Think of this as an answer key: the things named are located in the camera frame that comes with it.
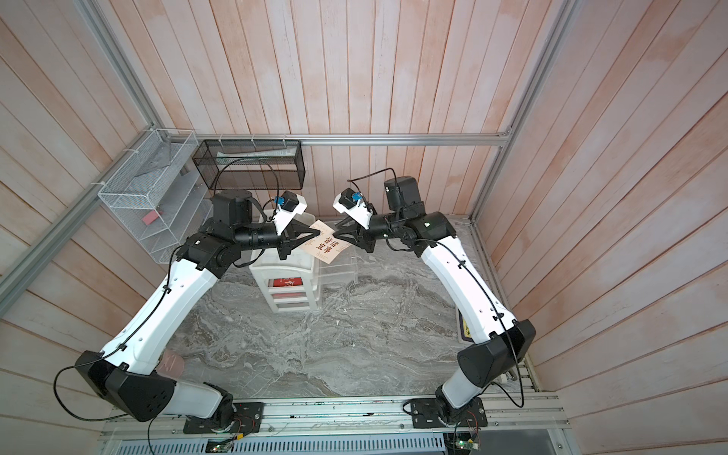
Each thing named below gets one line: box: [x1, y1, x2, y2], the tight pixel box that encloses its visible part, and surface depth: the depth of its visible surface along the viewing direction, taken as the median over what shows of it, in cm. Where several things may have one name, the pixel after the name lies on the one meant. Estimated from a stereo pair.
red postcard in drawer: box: [272, 277, 304, 288], surface depth 94 cm
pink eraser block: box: [141, 210, 160, 226], surface depth 84 cm
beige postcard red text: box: [299, 219, 352, 265], surface depth 71 cm
